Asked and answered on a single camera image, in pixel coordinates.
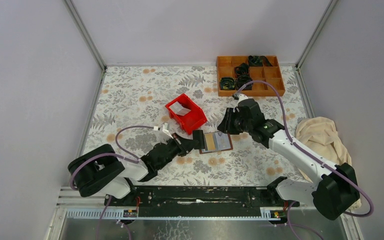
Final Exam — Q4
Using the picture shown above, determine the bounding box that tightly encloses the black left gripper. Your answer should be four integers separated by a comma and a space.
156, 133, 198, 171

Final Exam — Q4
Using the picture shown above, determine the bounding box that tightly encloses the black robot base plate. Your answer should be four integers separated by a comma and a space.
104, 185, 293, 218

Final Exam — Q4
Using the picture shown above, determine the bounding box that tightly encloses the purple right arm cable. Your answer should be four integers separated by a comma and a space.
232, 80, 376, 240

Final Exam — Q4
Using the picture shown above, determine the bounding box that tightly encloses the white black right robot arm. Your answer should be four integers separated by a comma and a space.
217, 98, 361, 220

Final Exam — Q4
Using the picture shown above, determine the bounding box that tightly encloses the brown leather card holder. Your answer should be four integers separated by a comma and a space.
199, 131, 233, 154

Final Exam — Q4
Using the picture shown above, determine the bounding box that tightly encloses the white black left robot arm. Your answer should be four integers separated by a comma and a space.
67, 133, 203, 206

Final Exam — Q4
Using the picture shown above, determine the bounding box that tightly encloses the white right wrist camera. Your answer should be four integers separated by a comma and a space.
232, 93, 249, 103

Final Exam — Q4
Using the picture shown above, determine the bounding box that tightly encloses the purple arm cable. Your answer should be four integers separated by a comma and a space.
232, 80, 376, 240
68, 125, 163, 240

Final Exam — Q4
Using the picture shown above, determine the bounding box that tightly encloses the red plastic bin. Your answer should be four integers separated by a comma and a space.
165, 93, 208, 135

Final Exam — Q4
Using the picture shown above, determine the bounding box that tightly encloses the stack of credit cards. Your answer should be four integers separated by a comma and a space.
169, 101, 191, 116

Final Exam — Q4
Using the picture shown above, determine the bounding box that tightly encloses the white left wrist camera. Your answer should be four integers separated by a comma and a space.
153, 122, 174, 139

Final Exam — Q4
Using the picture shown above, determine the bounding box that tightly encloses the light blue card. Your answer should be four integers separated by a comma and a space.
214, 132, 232, 151

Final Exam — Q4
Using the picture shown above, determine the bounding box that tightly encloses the wooden compartment tray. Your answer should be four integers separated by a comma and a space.
216, 55, 286, 97

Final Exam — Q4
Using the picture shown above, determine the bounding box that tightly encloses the beige crumpled cloth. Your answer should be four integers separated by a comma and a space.
294, 116, 362, 211

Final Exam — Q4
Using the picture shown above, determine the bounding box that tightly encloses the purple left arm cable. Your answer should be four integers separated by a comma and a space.
68, 125, 163, 240

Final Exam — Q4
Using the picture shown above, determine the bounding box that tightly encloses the orange card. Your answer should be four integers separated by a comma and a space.
204, 133, 216, 152

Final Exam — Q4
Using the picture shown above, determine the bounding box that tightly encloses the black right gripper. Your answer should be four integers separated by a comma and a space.
216, 107, 252, 135

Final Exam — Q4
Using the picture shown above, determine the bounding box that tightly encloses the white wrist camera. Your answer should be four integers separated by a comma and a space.
153, 122, 174, 139
232, 93, 249, 103

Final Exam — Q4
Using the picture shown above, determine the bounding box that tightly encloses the dark floral rolled cloth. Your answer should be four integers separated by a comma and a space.
219, 77, 236, 91

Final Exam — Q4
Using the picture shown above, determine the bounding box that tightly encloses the floral patterned table mat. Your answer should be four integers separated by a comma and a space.
83, 66, 304, 186

